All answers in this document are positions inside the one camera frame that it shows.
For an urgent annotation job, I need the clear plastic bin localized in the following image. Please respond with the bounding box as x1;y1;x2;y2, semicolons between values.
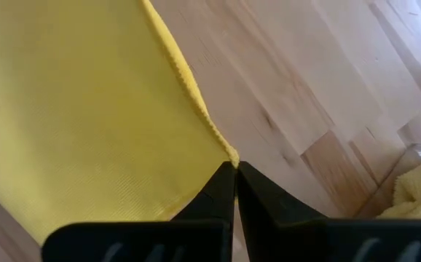
355;143;421;220

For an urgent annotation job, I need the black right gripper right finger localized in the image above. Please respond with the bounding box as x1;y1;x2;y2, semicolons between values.
236;161;421;262

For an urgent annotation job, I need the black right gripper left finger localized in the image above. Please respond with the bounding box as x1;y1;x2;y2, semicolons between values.
42;162;237;262

